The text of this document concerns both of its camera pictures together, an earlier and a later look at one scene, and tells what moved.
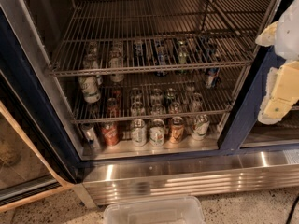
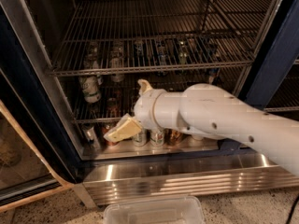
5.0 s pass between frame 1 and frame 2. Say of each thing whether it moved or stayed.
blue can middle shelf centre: stayed
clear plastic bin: stayed
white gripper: moved
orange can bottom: stayed
